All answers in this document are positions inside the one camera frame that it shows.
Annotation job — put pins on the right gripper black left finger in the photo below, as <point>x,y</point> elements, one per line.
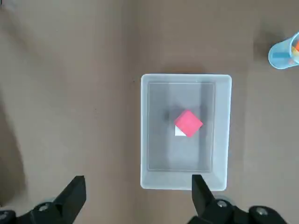
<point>72,196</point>

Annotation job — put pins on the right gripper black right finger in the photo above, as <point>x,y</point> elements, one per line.
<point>201,196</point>

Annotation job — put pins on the red bag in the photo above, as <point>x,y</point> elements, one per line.
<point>188,123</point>

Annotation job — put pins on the clear plastic box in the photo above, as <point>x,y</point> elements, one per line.
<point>158,151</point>

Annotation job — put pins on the white square sticker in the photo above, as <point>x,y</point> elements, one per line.
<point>178,133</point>

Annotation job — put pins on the blue plastic cup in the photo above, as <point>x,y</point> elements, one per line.
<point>280,63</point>

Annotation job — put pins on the orange marker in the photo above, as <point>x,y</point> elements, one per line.
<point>297,46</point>

